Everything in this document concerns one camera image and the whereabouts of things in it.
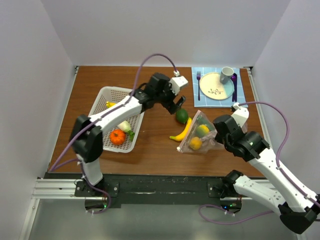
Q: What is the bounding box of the green fake vegetable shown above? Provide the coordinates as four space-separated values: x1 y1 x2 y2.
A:
175 108 189 124

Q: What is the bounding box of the clear zip top bag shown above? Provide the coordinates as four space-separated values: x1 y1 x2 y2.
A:
176 110 224 154

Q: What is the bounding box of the yellow fake fruit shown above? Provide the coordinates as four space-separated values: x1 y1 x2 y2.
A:
169 117 192 142

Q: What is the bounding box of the yellow orange fake pear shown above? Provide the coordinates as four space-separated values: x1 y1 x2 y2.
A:
189 136 202 151

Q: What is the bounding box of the white fake radish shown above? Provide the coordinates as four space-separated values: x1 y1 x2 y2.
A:
117 120 135 142

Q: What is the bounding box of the white perforated plastic basket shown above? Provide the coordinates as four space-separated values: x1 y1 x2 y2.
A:
89 86 144 154

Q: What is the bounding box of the yellow fake banana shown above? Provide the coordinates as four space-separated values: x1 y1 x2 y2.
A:
105 101 116 109

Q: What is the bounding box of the orange fake fruit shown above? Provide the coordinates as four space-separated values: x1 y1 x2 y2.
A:
109 129 126 146

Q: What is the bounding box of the dark green fake cucumber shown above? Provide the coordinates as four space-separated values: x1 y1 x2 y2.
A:
198 117 216 132

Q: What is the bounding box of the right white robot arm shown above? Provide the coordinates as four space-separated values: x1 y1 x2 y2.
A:
213 114 320 235

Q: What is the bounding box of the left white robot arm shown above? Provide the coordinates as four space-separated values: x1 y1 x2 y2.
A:
70 73 188 196

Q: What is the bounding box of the yellow green fake lemon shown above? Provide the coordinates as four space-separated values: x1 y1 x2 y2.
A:
195 124 210 138

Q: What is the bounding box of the purple plastic fork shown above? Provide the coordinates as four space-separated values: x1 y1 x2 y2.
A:
196 71 201 101

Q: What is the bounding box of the cream and blue plate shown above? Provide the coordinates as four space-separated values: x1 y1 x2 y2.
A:
200 72 234 101

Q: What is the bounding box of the blue checkered placemat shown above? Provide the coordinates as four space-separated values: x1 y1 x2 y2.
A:
191 67 247 108

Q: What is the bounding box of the purple plastic knife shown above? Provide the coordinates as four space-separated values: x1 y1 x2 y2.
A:
232 73 238 103

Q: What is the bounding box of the grey mug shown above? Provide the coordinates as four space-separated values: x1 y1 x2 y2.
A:
219 66 234 84

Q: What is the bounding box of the purple plastic spoon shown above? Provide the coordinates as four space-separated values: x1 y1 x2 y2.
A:
231 73 238 103

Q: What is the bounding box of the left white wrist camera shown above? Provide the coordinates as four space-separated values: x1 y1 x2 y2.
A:
169 70 188 96

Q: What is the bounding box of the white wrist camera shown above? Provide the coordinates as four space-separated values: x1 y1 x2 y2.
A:
231 102 250 128
169 70 188 96

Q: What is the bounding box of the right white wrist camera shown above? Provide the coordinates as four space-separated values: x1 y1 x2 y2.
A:
231 102 250 128

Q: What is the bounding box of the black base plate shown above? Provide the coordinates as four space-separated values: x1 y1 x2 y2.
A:
74 173 252 210

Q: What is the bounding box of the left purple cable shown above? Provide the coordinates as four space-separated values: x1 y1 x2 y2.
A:
48 52 181 215

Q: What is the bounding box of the front aluminium rail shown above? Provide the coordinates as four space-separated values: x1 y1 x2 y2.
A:
31 177 296 200

